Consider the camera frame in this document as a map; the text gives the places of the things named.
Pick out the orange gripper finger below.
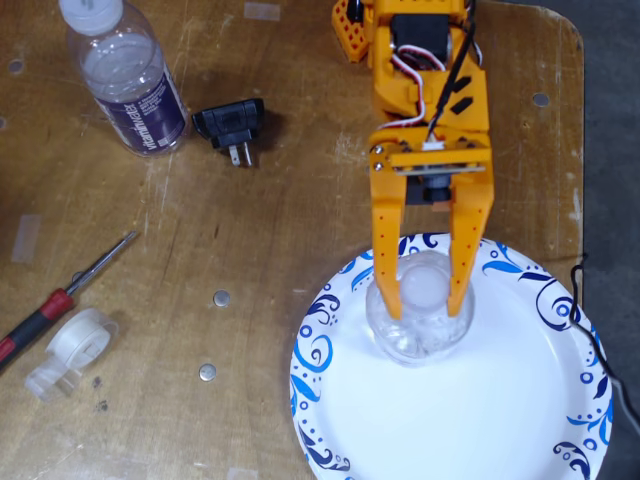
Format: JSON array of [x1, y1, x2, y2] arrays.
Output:
[[370, 202, 406, 321], [446, 192, 496, 319]]

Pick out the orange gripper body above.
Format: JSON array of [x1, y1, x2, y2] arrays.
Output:
[[368, 130, 496, 206]]

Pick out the clear crinkled water bottle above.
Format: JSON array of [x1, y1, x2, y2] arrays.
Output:
[[364, 249, 476, 369]]

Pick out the vitaminwater bottle purple label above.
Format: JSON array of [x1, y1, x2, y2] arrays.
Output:
[[58, 0, 192, 159]]

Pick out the white blue patterned paper plate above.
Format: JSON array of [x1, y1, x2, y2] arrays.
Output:
[[288, 232, 615, 480]]

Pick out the black power plug adapter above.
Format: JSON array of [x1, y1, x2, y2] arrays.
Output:
[[191, 97, 266, 168]]

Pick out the clear tape dispenser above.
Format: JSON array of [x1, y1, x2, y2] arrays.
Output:
[[23, 307, 120, 404]]

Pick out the red black screwdriver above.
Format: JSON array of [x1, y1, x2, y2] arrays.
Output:
[[0, 229, 138, 374]]

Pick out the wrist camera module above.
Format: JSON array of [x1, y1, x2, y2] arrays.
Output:
[[389, 142, 492, 214]]

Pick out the black camera cable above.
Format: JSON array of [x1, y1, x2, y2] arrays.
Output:
[[427, 0, 479, 146]]

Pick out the red white servo wires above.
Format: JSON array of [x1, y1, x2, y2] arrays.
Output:
[[389, 42, 484, 131]]

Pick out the thin black cable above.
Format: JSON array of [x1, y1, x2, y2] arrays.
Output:
[[569, 253, 640, 436]]

